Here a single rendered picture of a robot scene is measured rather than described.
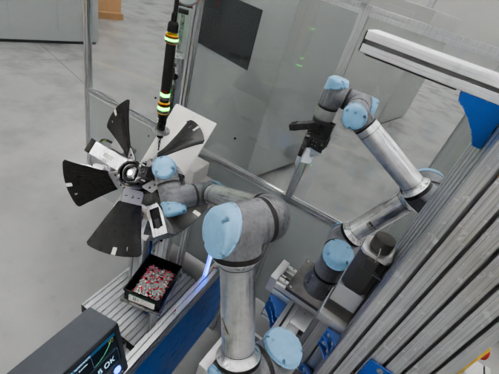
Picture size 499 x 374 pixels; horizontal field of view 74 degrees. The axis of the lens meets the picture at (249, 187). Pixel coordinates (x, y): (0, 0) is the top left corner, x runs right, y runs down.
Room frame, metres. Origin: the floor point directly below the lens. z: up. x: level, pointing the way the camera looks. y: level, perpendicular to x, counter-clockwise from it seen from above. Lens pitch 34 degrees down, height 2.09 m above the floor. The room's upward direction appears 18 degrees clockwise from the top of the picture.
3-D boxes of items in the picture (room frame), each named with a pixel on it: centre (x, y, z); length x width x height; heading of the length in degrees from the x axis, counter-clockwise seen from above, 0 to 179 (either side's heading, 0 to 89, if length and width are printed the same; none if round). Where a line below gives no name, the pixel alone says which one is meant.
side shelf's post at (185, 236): (1.68, 0.33, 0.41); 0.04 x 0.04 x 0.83; 71
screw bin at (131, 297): (0.91, 0.27, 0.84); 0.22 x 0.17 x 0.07; 176
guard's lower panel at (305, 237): (1.81, 0.16, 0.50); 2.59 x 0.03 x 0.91; 71
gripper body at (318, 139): (1.19, -0.19, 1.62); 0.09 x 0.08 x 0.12; 71
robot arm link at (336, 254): (1.01, -0.42, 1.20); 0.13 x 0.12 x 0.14; 167
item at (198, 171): (1.74, 0.39, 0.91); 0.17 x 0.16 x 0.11; 161
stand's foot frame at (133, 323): (1.36, 0.46, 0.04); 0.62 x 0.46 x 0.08; 161
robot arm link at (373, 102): (1.15, -0.27, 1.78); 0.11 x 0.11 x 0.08; 77
